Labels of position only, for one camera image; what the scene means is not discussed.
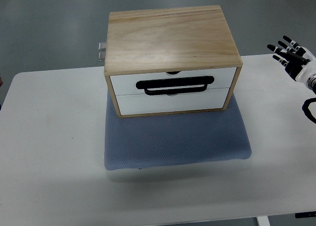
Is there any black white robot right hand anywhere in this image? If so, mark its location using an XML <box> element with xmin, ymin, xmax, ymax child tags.
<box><xmin>267</xmin><ymin>36</ymin><xmax>316</xmax><ymax>84</ymax></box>

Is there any white bottom drawer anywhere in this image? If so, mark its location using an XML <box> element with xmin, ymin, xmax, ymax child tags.
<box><xmin>117</xmin><ymin>88</ymin><xmax>229</xmax><ymax>115</ymax></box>

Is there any black cable loop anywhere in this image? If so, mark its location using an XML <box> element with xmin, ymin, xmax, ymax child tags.
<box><xmin>301</xmin><ymin>96</ymin><xmax>316</xmax><ymax>124</ymax></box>

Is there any white table leg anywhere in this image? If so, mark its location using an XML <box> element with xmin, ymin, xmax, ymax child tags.
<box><xmin>256</xmin><ymin>216</ymin><xmax>270</xmax><ymax>226</ymax></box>

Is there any wooden drawer cabinet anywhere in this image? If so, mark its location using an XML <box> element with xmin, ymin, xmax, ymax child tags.
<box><xmin>104</xmin><ymin>5</ymin><xmax>242</xmax><ymax>118</ymax></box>

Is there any grey metal clamp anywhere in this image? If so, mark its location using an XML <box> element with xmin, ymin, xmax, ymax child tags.
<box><xmin>98</xmin><ymin>42</ymin><xmax>107</xmax><ymax>61</ymax></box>

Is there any blue mesh mat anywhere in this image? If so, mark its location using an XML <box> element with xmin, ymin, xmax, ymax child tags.
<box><xmin>104</xmin><ymin>97</ymin><xmax>252</xmax><ymax>171</ymax></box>

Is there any black table control panel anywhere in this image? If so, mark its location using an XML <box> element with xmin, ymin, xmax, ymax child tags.
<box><xmin>295</xmin><ymin>211</ymin><xmax>316</xmax><ymax>219</ymax></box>

